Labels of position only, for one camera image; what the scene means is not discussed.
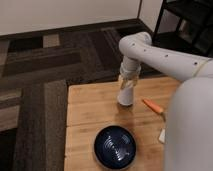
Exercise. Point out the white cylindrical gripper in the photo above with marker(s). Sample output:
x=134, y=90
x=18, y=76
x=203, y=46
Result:
x=129, y=70

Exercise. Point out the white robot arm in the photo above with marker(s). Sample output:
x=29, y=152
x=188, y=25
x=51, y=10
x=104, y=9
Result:
x=189, y=123

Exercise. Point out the orange carrot toy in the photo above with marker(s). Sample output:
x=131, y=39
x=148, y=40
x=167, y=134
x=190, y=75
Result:
x=155, y=108

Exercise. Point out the white rectangular sponge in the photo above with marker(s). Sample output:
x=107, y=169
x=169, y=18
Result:
x=161, y=137

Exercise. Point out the dark blue bowl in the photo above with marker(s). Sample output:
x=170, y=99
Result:
x=114, y=147

